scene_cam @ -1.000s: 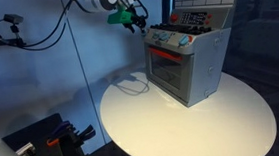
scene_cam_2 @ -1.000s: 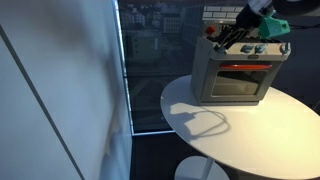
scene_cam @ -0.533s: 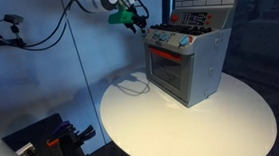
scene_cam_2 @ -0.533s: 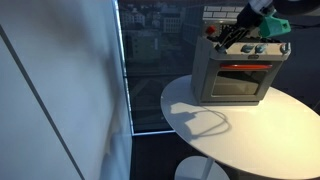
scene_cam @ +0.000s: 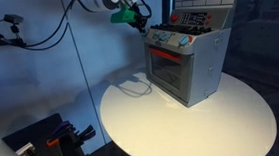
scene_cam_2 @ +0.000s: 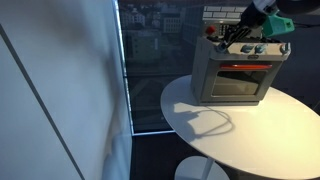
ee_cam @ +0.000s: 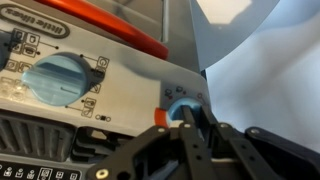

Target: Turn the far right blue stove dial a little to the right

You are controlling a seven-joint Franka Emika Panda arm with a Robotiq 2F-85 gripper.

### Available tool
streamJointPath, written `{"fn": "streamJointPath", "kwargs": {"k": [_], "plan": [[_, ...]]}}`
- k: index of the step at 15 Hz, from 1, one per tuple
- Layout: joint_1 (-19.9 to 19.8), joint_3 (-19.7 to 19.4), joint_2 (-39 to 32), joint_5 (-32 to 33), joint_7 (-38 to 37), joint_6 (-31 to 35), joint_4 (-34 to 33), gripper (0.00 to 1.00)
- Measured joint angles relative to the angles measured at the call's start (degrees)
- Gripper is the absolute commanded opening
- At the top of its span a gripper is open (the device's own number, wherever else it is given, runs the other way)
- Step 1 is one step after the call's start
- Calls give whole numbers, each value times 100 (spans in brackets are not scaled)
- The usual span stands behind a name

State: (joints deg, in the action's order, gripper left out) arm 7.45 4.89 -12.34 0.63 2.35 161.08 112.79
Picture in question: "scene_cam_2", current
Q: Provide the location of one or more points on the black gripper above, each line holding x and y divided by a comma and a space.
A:
251, 17

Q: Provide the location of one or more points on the blue stove dial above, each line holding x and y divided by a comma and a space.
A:
260, 48
247, 48
285, 48
220, 48

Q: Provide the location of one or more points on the red round stove knob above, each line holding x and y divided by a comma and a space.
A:
210, 30

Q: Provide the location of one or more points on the grey toy stove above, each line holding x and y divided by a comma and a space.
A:
203, 73

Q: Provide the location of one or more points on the grey oven door with window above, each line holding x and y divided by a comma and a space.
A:
238, 83

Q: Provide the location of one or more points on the white table pedestal base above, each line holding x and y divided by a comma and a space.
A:
190, 170

